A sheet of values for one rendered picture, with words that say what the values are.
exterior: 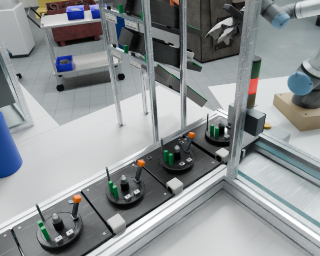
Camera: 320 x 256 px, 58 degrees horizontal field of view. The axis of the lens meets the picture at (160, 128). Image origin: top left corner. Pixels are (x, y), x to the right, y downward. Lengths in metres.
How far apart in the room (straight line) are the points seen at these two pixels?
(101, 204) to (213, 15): 3.61
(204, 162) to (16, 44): 4.75
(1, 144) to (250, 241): 1.05
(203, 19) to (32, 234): 3.70
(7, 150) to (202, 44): 3.44
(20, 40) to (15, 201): 4.38
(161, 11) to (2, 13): 4.46
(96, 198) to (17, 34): 4.63
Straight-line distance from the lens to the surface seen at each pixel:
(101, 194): 1.08
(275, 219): 1.08
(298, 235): 1.06
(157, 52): 1.20
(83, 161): 1.41
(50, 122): 1.75
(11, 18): 5.44
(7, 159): 1.43
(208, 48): 4.46
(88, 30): 5.78
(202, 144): 1.25
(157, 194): 1.04
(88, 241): 0.97
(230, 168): 1.09
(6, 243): 1.07
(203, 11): 4.25
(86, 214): 1.03
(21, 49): 5.56
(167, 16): 1.18
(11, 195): 1.37
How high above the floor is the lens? 1.75
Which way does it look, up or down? 35 degrees down
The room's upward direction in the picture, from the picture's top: 4 degrees counter-clockwise
